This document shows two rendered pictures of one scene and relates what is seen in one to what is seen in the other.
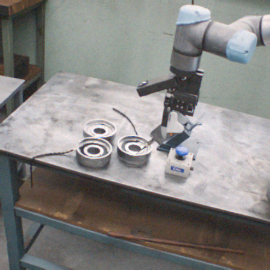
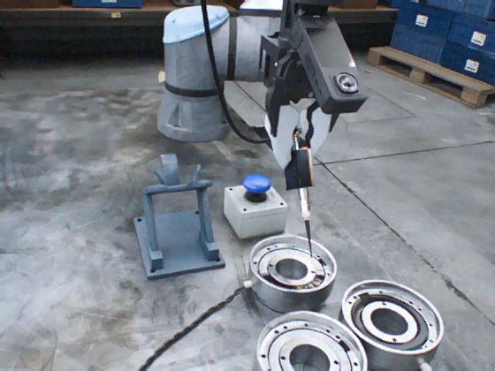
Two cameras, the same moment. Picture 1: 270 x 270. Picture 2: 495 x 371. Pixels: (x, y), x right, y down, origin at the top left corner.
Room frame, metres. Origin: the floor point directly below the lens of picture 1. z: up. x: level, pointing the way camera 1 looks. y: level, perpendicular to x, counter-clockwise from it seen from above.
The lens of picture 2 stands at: (1.25, 0.33, 1.20)
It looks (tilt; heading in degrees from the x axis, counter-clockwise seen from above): 31 degrees down; 236
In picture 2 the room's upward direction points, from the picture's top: 5 degrees clockwise
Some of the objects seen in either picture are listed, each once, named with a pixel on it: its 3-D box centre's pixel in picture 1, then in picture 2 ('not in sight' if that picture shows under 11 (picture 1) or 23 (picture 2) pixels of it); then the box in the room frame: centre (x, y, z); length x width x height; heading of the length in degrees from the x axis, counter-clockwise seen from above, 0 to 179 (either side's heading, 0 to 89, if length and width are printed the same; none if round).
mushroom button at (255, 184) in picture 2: (181, 155); (255, 193); (0.92, -0.14, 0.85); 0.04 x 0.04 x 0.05
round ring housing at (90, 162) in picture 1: (93, 152); (387, 327); (0.91, 0.12, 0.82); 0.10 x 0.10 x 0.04
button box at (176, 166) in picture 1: (181, 163); (253, 206); (0.92, -0.14, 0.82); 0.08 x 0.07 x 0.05; 80
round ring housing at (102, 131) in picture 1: (99, 133); (308, 366); (1.02, 0.12, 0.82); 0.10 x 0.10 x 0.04
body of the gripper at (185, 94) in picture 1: (182, 88); (302, 41); (0.90, -0.10, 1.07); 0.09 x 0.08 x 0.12; 77
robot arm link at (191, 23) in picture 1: (192, 30); not in sight; (0.90, -0.10, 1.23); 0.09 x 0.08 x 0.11; 62
